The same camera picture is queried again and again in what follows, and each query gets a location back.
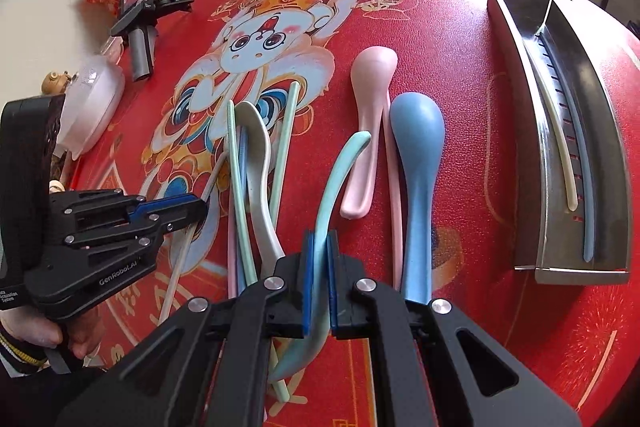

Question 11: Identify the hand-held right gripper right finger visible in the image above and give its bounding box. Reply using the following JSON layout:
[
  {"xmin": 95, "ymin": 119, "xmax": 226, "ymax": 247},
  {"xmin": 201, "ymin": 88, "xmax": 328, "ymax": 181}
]
[{"xmin": 325, "ymin": 231, "xmax": 583, "ymax": 427}]

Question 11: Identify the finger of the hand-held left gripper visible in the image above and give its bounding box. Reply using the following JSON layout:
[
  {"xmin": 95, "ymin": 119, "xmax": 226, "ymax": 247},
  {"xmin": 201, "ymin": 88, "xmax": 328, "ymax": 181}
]
[
  {"xmin": 49, "ymin": 188, "xmax": 199, "ymax": 233},
  {"xmin": 62, "ymin": 201, "xmax": 209, "ymax": 278}
]

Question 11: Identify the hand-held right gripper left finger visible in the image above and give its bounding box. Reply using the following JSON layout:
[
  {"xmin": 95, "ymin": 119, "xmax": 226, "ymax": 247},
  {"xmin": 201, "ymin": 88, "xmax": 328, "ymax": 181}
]
[{"xmin": 55, "ymin": 229, "xmax": 321, "ymax": 427}]

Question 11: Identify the white chopstick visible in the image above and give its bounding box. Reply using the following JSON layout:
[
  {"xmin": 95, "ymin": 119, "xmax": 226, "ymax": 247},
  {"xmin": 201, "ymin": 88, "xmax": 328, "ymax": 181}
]
[{"xmin": 159, "ymin": 152, "xmax": 230, "ymax": 325}]

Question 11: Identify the white spoon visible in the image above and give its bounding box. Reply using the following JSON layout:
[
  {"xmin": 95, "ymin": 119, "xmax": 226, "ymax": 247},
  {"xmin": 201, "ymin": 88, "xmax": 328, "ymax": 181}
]
[{"xmin": 234, "ymin": 101, "xmax": 287, "ymax": 260}]

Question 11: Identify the mint green spoon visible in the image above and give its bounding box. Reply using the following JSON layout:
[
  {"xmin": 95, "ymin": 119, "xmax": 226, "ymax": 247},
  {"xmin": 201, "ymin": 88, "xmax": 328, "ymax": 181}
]
[{"xmin": 267, "ymin": 131, "xmax": 373, "ymax": 385}]

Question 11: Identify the pink spoon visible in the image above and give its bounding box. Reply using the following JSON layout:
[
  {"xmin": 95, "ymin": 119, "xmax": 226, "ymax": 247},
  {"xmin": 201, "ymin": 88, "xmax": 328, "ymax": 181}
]
[{"xmin": 340, "ymin": 47, "xmax": 399, "ymax": 220}]

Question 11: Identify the steel utensil tray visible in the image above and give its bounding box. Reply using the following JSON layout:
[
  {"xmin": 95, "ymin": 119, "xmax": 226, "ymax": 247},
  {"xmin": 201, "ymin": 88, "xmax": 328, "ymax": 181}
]
[{"xmin": 482, "ymin": 0, "xmax": 632, "ymax": 286}]

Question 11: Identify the person's left forearm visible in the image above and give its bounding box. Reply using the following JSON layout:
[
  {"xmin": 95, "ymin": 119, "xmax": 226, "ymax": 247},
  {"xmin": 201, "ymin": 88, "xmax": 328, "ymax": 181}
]
[{"xmin": 0, "ymin": 326, "xmax": 66, "ymax": 408}]

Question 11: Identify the person's left hand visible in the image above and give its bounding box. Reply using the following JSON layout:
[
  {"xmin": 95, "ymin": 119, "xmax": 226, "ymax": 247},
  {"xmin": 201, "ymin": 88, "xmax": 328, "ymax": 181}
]
[{"xmin": 0, "ymin": 302, "xmax": 107, "ymax": 365}]

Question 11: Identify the pink chopstick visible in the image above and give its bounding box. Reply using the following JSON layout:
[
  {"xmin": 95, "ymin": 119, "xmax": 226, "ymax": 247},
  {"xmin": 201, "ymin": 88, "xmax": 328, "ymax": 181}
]
[
  {"xmin": 381, "ymin": 104, "xmax": 405, "ymax": 293},
  {"xmin": 227, "ymin": 212, "xmax": 238, "ymax": 300}
]

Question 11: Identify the small brown teapot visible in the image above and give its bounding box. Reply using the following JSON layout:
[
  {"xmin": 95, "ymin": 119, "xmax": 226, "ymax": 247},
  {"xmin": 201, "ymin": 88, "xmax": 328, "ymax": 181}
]
[{"xmin": 42, "ymin": 72, "xmax": 78, "ymax": 96}]

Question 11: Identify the white lidded plastic container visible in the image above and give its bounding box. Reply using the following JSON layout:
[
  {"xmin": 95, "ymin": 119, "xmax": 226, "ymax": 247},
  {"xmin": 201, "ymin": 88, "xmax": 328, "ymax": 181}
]
[{"xmin": 60, "ymin": 54, "xmax": 126, "ymax": 152}]

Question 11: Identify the blue spoon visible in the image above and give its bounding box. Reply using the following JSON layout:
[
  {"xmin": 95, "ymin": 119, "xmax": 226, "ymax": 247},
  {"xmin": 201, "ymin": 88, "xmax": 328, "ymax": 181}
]
[{"xmin": 389, "ymin": 93, "xmax": 446, "ymax": 305}]

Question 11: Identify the red printed table mat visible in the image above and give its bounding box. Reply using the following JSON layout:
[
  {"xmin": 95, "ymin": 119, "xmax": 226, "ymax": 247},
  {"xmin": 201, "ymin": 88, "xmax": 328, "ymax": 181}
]
[{"xmin": 65, "ymin": 0, "xmax": 640, "ymax": 427}]

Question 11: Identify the cream chopstick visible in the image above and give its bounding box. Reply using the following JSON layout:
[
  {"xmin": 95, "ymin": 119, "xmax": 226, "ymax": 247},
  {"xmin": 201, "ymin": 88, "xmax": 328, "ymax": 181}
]
[{"xmin": 531, "ymin": 52, "xmax": 579, "ymax": 214}]

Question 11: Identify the action camera on grey handle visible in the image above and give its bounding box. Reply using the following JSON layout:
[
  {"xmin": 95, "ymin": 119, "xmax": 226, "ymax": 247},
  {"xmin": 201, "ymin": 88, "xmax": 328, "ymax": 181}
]
[{"xmin": 110, "ymin": 0, "xmax": 196, "ymax": 82}]

